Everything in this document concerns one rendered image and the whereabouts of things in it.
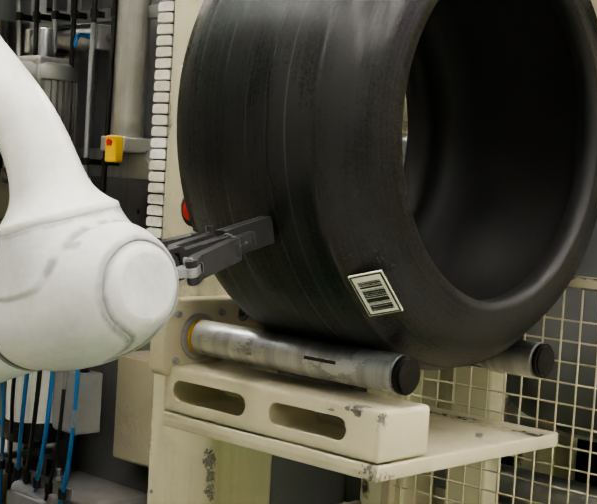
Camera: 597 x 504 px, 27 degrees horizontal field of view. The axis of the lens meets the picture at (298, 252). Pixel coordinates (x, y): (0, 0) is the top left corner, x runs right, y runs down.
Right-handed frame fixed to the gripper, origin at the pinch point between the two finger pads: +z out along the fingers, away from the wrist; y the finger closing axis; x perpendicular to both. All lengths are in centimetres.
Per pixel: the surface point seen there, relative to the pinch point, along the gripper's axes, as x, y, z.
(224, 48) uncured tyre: -19.3, 6.6, 6.3
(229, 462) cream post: 37.8, 25.7, 15.9
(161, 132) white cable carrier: -6.0, 40.8, 24.2
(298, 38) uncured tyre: -20.0, -4.3, 6.8
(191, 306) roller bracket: 13.8, 23.3, 10.8
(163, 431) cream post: 34, 35, 13
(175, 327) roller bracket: 15.7, 23.3, 7.7
